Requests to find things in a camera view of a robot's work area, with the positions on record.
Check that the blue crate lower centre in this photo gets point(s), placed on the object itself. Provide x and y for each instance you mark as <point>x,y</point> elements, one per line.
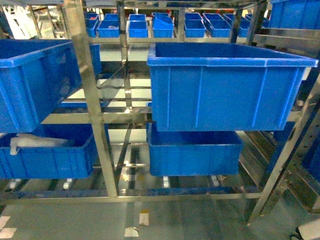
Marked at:
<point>193,153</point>

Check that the large blue crate centre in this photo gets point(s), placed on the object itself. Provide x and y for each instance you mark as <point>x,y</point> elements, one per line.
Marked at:
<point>223,86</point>

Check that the large blue crate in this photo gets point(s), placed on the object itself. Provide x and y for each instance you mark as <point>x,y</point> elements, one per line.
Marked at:
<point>223,86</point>
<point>36,76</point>

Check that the blue crate lower left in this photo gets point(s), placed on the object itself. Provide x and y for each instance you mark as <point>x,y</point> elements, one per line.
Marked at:
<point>65,162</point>

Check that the stainless steel shelving rack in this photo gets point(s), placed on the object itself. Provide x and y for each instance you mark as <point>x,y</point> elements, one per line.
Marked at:
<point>269,187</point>

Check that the large blue crate left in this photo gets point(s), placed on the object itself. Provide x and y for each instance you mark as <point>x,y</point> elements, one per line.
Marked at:
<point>36,76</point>

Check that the white plastic item in crate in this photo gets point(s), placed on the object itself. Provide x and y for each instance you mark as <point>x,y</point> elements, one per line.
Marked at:
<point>25,140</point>

